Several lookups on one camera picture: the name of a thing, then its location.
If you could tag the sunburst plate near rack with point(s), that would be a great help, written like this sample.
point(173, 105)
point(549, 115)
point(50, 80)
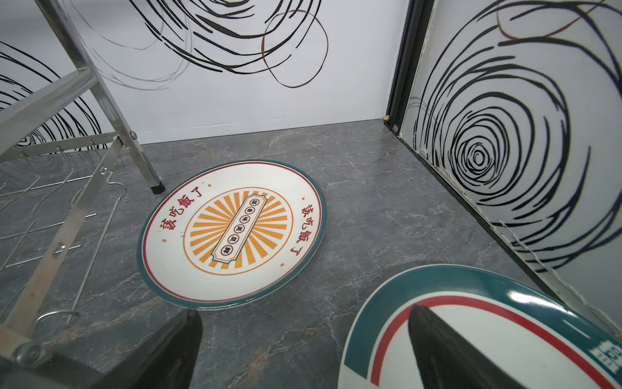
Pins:
point(232, 235)

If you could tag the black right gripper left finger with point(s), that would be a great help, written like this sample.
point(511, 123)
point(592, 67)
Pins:
point(165, 360)

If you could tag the green rim red ring plate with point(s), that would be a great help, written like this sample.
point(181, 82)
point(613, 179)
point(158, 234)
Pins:
point(540, 342)

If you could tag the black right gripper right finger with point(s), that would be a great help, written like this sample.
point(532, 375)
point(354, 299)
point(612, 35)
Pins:
point(446, 360)

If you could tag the stainless steel dish rack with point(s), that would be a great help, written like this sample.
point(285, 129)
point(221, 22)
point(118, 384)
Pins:
point(62, 138)

